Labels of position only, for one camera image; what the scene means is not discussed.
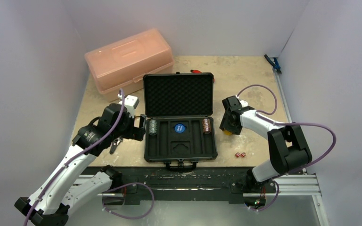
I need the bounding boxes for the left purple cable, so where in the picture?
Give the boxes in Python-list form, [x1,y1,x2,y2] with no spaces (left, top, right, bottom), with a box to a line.
[22,88,126,226]

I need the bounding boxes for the yellow big blind button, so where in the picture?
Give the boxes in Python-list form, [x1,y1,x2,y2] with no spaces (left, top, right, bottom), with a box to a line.
[223,130,233,136]

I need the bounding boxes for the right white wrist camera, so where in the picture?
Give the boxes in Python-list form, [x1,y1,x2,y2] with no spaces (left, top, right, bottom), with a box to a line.
[239,99,248,108]

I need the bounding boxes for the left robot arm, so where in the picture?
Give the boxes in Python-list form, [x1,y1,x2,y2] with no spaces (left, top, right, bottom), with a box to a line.
[15,99,145,226]

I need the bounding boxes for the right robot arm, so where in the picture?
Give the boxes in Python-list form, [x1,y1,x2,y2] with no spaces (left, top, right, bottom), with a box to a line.
[220,96,312,192]

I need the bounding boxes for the grey black handled pliers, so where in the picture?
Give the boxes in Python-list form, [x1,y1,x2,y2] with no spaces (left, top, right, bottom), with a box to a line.
[109,137,123,155]

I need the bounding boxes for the pink translucent storage box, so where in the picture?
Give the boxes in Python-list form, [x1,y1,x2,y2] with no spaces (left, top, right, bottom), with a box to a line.
[84,29,174,102]

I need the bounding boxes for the black foam-lined poker case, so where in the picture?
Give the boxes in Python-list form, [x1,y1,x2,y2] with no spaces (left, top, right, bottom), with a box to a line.
[143,73,218,171]

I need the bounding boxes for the blue handled pliers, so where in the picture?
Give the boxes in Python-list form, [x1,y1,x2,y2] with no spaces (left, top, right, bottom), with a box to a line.
[264,54,282,74]

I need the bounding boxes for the blue small blind button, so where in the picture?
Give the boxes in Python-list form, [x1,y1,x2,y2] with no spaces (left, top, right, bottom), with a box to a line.
[174,123,186,133]

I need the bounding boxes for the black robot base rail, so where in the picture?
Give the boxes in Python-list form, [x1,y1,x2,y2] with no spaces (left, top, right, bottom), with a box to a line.
[102,167,281,207]

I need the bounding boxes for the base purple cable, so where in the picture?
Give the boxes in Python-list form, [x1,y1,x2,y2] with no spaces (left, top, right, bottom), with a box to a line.
[101,182,155,220]

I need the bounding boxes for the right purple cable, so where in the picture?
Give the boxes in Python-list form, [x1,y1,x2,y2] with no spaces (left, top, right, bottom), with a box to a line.
[236,84,337,175]

